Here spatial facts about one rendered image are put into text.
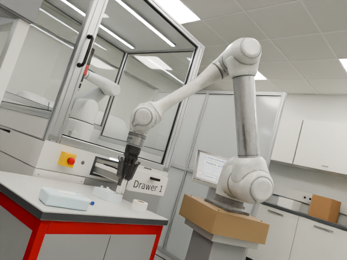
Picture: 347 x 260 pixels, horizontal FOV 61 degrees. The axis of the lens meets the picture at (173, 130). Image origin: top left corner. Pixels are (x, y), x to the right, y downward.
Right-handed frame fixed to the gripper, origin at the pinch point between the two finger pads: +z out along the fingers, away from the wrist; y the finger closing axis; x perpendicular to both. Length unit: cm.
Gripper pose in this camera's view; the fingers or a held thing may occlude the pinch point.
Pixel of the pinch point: (121, 185)
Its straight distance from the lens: 146.6
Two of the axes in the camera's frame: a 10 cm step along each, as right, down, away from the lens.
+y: -6.2, -2.8, -7.3
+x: 7.3, 1.3, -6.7
